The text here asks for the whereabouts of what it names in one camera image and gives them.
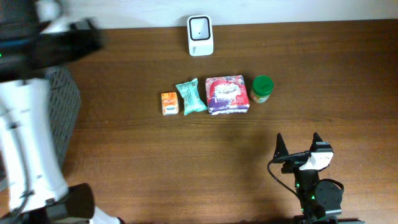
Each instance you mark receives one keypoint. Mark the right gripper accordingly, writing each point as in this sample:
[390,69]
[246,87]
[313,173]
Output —
[296,157]

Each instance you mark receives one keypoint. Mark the green lid jar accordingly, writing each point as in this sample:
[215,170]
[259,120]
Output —
[261,89]

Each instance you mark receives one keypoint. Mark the red purple tissue package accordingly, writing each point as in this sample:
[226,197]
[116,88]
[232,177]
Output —
[226,95]

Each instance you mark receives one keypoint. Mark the teal wet wipes pack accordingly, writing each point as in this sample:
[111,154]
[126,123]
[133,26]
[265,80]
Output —
[191,98]

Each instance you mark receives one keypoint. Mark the orange tissue pack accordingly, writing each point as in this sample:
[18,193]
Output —
[169,102]

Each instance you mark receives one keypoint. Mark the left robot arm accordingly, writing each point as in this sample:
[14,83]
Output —
[38,191]

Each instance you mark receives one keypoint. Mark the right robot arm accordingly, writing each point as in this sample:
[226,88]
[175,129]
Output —
[320,199]

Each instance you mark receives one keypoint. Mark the grey plastic mesh basket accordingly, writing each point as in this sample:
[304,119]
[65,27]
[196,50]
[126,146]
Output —
[64,106]

